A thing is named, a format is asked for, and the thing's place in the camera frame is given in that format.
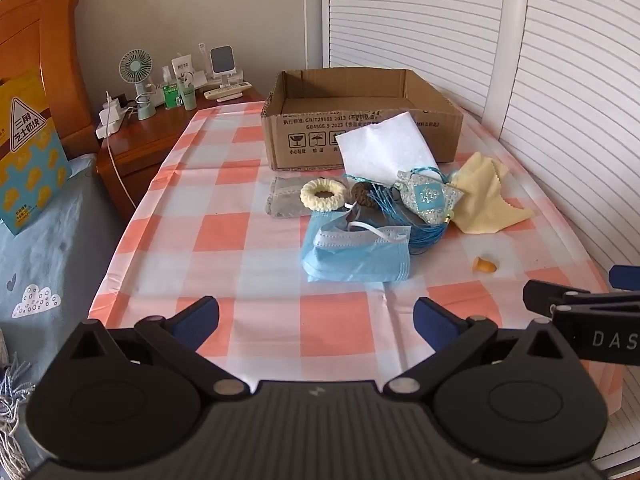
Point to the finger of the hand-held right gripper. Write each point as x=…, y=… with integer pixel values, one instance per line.
x=555, y=296
x=626, y=278

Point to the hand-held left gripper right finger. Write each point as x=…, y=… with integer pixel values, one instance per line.
x=434, y=321

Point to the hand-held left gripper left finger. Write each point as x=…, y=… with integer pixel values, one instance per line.
x=200, y=317

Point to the blue face mask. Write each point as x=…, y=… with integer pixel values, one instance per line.
x=350, y=260

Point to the yellow cloth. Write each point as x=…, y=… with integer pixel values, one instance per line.
x=480, y=200

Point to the brown crocheted piece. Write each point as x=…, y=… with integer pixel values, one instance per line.
x=362, y=192

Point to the cardboard box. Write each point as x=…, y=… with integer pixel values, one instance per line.
x=300, y=130

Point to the dark grey cloth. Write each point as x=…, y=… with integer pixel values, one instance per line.
x=371, y=217

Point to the blue patterned sachet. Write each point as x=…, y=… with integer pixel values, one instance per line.
x=430, y=199

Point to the blue grey bed blanket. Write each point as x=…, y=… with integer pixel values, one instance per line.
x=55, y=260

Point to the white louvered wardrobe door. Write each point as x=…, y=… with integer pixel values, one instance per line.
x=580, y=110
x=410, y=20

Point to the wooden nightstand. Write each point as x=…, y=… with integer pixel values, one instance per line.
x=145, y=145

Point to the white paper bag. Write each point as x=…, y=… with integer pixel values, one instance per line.
x=380, y=145

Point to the grey fringed scarf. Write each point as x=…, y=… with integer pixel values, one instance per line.
x=12, y=400

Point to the white power strip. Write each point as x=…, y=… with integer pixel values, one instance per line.
x=112, y=125

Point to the green bottle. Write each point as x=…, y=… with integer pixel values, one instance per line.
x=188, y=97

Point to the green label box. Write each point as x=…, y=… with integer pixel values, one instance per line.
x=171, y=97

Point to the white charger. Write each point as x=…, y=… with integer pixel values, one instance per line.
x=112, y=110

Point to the white remote control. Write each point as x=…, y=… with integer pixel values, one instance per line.
x=227, y=91

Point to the yellow and blue paper bag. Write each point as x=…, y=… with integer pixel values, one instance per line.
x=30, y=160

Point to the white card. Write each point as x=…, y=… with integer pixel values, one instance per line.
x=182, y=66

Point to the green desk fan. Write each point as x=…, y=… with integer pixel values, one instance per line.
x=135, y=67

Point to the wooden headboard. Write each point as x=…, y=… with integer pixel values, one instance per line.
x=50, y=60

